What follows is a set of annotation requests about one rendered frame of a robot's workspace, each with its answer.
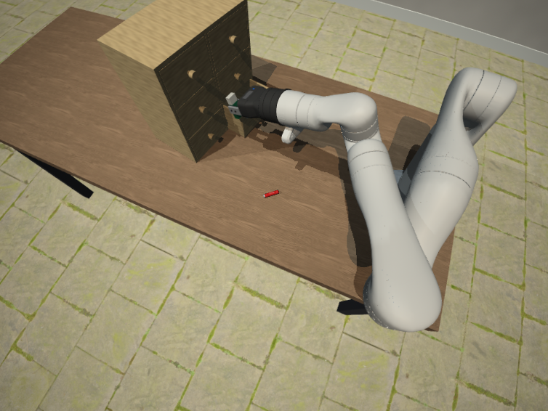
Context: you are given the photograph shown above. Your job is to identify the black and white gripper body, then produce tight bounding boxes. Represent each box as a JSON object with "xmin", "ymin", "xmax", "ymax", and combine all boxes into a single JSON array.
[{"xmin": 237, "ymin": 86, "xmax": 306, "ymax": 144}]

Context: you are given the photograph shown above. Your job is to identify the small wooden chest of drawers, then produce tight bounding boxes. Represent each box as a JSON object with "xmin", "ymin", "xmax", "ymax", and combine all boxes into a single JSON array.
[{"xmin": 97, "ymin": 0, "xmax": 253, "ymax": 163}]

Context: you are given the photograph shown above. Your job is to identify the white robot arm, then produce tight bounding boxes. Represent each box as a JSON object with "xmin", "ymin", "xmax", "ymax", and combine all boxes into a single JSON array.
[{"xmin": 297, "ymin": 68, "xmax": 517, "ymax": 332}]

